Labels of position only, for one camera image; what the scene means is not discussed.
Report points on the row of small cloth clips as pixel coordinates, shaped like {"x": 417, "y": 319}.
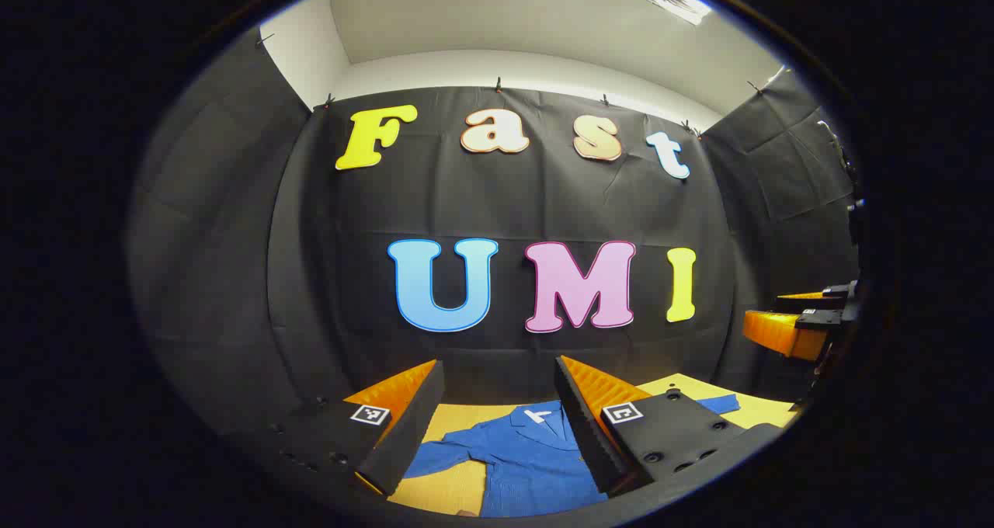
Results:
{"x": 498, "y": 85}

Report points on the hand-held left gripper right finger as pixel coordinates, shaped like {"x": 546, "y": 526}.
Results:
{"x": 582, "y": 427}

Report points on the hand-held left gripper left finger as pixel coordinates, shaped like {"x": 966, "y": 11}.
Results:
{"x": 411, "y": 427}

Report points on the black backdrop cloth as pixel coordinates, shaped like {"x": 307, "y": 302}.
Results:
{"x": 543, "y": 202}

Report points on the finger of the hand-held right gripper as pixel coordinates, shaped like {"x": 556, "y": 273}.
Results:
{"x": 808, "y": 298}
{"x": 780, "y": 334}

